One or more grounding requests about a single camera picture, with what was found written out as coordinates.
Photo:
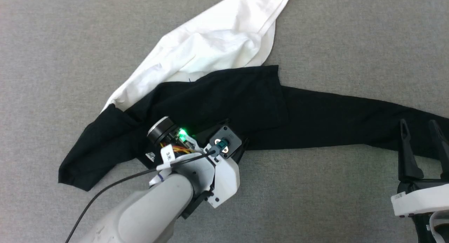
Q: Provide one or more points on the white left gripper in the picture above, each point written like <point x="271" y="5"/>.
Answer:
<point x="226" y="176"/>

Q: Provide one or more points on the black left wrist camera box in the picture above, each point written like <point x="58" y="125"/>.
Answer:
<point x="229" y="135"/>

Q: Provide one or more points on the white and black raglan shirt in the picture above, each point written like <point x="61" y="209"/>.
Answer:
<point x="228" y="102"/>

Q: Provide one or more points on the grey-white left robot arm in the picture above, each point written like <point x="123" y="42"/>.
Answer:
<point x="151" y="211"/>

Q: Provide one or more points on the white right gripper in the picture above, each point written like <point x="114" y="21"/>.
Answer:
<point x="424" y="199"/>

